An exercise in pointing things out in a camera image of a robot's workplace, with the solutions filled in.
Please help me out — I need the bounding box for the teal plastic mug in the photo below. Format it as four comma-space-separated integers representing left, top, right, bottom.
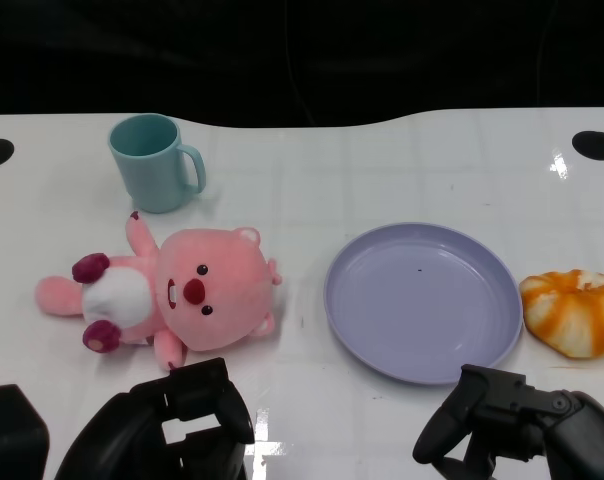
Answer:
107, 113, 207, 215

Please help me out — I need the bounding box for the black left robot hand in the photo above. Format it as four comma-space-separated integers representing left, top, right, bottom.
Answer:
54, 357, 256, 480

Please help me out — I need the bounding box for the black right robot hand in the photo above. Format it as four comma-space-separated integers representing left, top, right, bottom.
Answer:
412, 363, 604, 480

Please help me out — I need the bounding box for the orange striped white bun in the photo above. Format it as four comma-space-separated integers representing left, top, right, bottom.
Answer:
518, 269, 604, 360

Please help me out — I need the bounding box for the lilac plastic plate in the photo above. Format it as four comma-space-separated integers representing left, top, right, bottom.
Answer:
323, 222, 525, 386

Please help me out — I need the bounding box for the pink plush beaver doll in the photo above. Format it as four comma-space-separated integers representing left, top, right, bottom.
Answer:
34, 210, 284, 372

